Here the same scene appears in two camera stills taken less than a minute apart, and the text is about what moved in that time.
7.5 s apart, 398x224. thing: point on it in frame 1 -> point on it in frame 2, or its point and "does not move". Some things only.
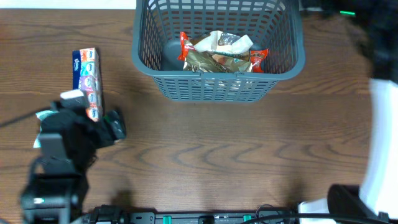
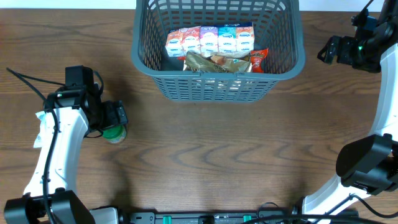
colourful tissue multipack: x=86 y=78 -> x=232 y=38
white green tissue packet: x=40 y=115 does not move
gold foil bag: x=196 y=61 does not move
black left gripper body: x=102 y=135 -> x=109 y=115
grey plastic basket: x=275 y=25 does not move
